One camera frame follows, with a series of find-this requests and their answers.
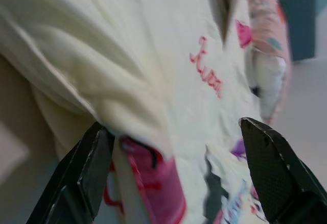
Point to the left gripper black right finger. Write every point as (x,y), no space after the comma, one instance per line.
(278,178)

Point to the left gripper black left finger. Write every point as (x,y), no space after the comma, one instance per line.
(84,178)

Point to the cream cartoon print quilt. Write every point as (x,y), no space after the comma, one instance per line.
(127,55)

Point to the pink pillow with orange patches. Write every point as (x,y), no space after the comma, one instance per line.
(268,17)

